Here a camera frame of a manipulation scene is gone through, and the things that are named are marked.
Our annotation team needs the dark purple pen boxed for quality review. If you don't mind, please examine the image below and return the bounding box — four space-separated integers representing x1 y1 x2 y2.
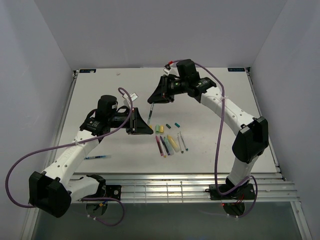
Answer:
159 135 170 156

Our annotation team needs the mint green highlighter cap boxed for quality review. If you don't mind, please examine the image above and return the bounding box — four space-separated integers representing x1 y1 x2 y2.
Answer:
155 124 160 134

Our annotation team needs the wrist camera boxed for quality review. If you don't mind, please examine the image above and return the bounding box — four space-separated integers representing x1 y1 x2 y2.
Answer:
163 61 178 76
122 92 139 108

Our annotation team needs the blue corner label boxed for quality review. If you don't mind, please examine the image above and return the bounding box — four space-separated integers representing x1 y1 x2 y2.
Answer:
79 69 96 74
227 67 246 72

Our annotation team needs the yellow capped white marker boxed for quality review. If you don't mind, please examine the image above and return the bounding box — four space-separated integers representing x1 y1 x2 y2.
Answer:
162 149 167 158

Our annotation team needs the blue corner label right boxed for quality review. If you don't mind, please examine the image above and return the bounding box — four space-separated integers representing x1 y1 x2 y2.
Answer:
227 67 246 72

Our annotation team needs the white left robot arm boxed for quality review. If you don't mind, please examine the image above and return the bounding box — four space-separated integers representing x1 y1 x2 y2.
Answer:
28 95 154 218

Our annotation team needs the green capped white marker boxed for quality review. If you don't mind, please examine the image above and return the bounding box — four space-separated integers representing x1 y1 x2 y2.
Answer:
179 131 189 151

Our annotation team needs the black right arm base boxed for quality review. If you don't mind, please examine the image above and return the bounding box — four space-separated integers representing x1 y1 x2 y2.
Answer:
205 183 256 200

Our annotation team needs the red gel pen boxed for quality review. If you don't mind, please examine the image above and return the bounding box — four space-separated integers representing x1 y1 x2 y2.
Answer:
155 135 164 157

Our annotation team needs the yellow highlighter pen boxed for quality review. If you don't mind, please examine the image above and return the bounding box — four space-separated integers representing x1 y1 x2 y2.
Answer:
167 135 180 153

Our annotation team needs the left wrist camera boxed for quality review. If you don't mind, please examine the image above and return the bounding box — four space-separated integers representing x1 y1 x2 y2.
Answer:
122 92 139 108

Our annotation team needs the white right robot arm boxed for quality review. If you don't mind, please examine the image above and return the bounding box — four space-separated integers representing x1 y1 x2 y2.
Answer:
147 59 269 199

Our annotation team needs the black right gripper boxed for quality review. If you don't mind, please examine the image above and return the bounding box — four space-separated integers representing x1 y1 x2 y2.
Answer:
147 75 188 105

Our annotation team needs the blue corner label left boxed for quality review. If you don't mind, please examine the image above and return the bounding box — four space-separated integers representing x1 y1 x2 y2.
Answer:
79 69 96 74

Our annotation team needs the blue gel pen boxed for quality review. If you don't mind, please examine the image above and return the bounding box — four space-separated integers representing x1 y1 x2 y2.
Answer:
84 155 112 160

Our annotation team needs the teal gel pen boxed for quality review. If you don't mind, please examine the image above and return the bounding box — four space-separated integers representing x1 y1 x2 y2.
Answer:
147 102 155 125

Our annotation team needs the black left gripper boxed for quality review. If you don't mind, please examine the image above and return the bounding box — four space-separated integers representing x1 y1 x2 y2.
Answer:
108 107 154 135

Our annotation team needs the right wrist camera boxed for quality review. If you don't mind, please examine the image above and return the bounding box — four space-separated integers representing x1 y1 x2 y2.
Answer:
163 61 178 76

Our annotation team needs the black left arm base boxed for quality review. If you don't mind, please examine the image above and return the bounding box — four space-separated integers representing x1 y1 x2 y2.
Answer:
84 185 122 201

